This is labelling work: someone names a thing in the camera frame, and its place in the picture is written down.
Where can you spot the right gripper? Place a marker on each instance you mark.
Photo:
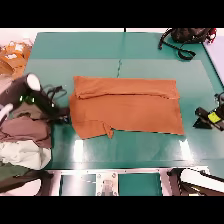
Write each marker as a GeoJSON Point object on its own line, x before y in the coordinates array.
{"type": "Point", "coordinates": [216, 117]}

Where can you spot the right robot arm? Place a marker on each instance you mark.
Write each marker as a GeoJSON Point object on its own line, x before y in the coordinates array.
{"type": "Point", "coordinates": [200, 181]}

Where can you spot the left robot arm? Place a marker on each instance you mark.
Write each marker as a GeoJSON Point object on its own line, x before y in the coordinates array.
{"type": "Point", "coordinates": [37, 96]}

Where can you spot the orange T-shirt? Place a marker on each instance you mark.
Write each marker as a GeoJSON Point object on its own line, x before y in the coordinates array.
{"type": "Point", "coordinates": [133, 110]}

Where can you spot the black bag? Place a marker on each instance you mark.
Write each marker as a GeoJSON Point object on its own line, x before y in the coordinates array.
{"type": "Point", "coordinates": [188, 34]}

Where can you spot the mauve garment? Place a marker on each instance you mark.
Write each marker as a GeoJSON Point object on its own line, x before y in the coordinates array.
{"type": "Point", "coordinates": [26, 128]}

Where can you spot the white garment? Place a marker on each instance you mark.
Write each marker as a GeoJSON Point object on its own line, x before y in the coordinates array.
{"type": "Point", "coordinates": [23, 153]}

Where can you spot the dark green garment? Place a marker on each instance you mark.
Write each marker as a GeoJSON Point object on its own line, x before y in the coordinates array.
{"type": "Point", "coordinates": [11, 170]}

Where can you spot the heap of orange clothes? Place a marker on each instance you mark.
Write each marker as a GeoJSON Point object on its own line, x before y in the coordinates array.
{"type": "Point", "coordinates": [13, 58]}

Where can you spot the silver frame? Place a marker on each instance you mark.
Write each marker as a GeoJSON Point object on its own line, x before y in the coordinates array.
{"type": "Point", "coordinates": [107, 186]}

